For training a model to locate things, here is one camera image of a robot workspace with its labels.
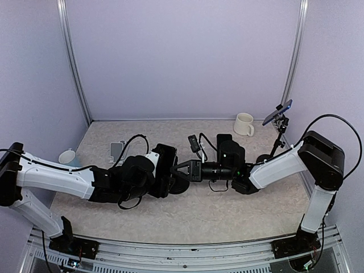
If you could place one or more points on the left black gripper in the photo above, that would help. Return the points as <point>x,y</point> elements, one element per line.
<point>153,171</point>

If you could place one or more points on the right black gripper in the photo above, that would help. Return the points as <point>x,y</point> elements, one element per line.
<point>195,173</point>

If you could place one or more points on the black round-base phone stand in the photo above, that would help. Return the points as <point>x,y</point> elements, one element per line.
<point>178,185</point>

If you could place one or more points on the black phone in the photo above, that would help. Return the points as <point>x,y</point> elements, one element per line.
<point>167,156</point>
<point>223,137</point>

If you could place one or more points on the silver folding phone stand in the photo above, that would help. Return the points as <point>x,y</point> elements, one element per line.
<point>115,149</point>

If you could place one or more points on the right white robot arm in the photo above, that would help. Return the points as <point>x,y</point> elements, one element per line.
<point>314,153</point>

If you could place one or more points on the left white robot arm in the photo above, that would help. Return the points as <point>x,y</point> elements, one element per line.
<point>21,170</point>

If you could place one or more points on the black phone on flat stand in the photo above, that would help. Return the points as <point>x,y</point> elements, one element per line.
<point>223,137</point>

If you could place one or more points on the black tripod stand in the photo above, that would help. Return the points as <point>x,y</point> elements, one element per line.
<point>282,123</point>

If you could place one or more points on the blue phone on tripod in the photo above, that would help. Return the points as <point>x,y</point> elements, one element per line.
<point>280,109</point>

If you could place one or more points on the light blue mug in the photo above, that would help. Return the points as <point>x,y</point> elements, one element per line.
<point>69,158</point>

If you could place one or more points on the cream ceramic mug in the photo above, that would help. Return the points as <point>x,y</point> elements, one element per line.
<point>243,124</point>

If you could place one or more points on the front aluminium rail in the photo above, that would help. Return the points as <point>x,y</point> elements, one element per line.
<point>122,256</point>

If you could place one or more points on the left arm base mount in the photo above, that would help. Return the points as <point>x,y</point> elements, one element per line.
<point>82,248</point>

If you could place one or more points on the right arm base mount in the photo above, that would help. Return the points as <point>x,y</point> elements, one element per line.
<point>291,246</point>

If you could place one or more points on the right aluminium frame post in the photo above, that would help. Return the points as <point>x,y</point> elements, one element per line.
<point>303,10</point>

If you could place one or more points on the aluminium frame post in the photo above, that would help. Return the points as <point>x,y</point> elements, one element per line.
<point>64,22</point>
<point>303,10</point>

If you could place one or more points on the left aluminium frame post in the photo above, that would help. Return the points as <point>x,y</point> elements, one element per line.
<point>64,22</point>

